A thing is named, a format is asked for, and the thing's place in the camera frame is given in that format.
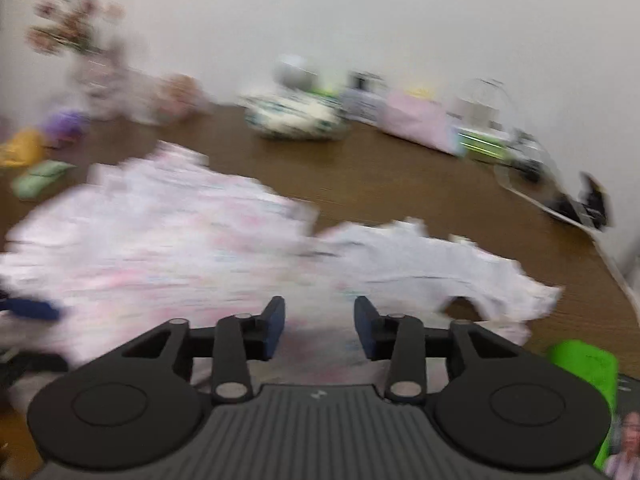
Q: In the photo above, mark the white green floral pouch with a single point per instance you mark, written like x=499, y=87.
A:
x=292, y=116

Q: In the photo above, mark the green plastic stool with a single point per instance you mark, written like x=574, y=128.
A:
x=585, y=372

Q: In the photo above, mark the lavender bottle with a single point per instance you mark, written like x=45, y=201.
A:
x=361, y=99

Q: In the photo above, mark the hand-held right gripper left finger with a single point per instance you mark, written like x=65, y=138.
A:
x=274, y=327

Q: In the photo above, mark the pink floral white garment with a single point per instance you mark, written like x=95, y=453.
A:
x=165, y=240

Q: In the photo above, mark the pink box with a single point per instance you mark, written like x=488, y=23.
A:
x=417, y=120

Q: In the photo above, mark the pink flower bouquet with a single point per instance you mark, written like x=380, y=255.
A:
x=70, y=20

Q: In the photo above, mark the yellow mug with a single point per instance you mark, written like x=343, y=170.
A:
x=20, y=149

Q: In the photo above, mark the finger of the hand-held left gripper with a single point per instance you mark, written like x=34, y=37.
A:
x=30, y=364
x=30, y=309

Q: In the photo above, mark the floral patterned vase bag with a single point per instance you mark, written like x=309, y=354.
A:
x=107, y=82

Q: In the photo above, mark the clear plastic container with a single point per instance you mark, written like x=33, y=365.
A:
x=480, y=105

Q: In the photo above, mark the printed picture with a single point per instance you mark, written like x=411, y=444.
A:
x=626, y=447

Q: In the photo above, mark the pink plush bundle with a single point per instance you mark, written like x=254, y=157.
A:
x=180, y=95

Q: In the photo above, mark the clear tray with black items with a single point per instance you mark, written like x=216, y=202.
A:
x=565, y=200

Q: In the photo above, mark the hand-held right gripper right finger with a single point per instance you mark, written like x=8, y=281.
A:
x=365, y=327

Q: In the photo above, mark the purple soft item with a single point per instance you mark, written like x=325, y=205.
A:
x=64, y=126

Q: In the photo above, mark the green white packet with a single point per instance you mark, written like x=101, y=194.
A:
x=485, y=144

